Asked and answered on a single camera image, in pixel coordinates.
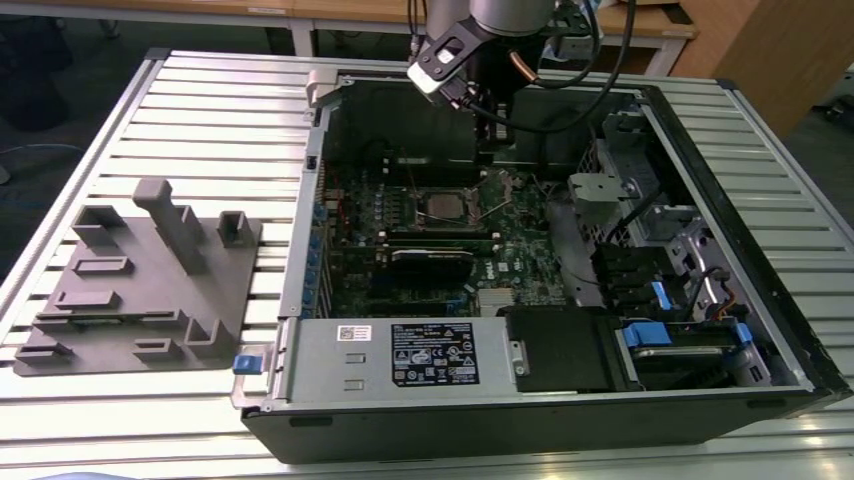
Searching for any black plastic shroud box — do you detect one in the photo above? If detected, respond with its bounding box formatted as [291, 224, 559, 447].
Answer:
[505, 307, 620, 394]

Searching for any black PC case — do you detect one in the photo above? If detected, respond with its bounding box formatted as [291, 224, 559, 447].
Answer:
[230, 67, 854, 466]

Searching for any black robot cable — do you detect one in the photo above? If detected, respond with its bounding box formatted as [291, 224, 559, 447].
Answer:
[459, 0, 642, 134]

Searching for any black graphics card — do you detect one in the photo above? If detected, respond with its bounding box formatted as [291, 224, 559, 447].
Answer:
[390, 248, 477, 296]

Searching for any hard disk in blue carrier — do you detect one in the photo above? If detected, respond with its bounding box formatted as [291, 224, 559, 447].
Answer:
[620, 322, 756, 391]

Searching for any grey parts rack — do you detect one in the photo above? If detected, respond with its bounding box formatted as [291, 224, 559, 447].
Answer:
[11, 178, 266, 377]

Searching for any grey power supply unit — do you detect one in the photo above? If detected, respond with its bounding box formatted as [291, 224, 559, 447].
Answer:
[266, 317, 522, 404]

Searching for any metal socket cover frame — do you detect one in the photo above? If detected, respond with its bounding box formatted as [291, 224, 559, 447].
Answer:
[466, 167, 517, 224]

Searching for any silver CPU chip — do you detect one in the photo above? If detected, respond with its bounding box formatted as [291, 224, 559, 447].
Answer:
[429, 191, 470, 220]

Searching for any green motherboard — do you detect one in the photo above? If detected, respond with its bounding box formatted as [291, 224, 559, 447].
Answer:
[318, 159, 582, 319]

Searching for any silver chipset heatsink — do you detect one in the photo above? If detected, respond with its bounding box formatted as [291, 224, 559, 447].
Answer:
[478, 287, 519, 307]

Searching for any CPU socket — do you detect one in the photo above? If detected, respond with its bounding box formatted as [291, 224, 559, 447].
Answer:
[410, 184, 486, 234]

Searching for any silver metal bracket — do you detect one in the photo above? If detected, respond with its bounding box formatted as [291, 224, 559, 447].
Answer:
[570, 172, 642, 216]

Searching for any light wooden desk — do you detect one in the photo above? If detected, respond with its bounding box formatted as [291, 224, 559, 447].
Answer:
[0, 0, 299, 41]
[286, 0, 701, 76]

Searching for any wooden cabinet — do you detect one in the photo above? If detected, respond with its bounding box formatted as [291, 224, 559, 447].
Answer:
[670, 0, 854, 139]

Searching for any black fan housing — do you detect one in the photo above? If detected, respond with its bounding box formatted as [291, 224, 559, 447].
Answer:
[590, 244, 680, 311]

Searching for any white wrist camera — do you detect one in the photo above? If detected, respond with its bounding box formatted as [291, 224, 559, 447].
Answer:
[405, 22, 493, 107]

